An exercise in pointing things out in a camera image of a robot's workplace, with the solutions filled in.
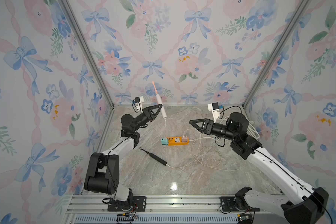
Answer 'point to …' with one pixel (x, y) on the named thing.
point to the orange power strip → (175, 141)
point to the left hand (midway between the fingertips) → (164, 107)
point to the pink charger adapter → (184, 138)
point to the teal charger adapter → (164, 142)
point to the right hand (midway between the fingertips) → (192, 122)
